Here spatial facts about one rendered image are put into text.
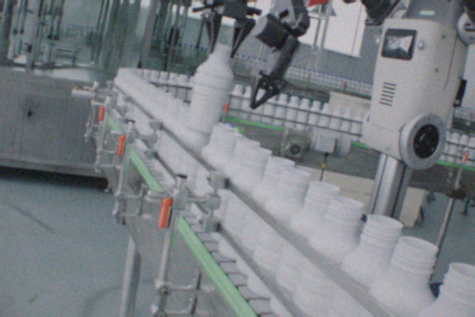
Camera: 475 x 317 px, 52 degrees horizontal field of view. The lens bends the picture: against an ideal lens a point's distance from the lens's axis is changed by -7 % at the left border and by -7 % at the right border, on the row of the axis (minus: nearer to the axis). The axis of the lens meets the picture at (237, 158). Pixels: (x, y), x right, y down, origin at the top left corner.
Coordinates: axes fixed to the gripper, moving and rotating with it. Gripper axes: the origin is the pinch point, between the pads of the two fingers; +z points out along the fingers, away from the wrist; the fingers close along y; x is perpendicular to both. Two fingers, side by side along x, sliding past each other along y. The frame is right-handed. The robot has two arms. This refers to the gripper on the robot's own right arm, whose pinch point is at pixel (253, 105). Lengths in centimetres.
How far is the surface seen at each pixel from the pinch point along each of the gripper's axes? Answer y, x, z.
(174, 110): 5.4, -18.5, 10.6
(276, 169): 59, -18, 10
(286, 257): 70, -17, 18
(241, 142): 46, -19, 9
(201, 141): 24.8, -16.4, 12.9
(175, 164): 17.9, -16.3, 20.0
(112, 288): -130, 39, 112
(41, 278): -136, 3, 125
